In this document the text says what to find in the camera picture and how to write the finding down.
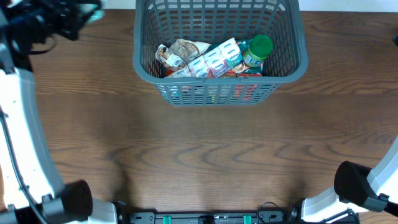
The beige nuts bag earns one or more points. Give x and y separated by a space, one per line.
180 53

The green Nescafe coffee bag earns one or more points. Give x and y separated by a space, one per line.
243 45

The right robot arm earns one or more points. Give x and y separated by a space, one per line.
356 189

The spaghetti pack with red ends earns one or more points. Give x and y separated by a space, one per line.
245 75

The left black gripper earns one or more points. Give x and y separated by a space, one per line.
69 23

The grey plastic basket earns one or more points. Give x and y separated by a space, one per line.
163 22

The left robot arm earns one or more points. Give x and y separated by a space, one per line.
34 191

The black rail at table edge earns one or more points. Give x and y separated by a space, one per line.
261 216

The green lid jar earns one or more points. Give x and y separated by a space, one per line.
260 47

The white tissue pack bundle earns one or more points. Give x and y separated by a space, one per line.
223 60

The teal snack pouch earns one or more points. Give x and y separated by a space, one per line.
97 15

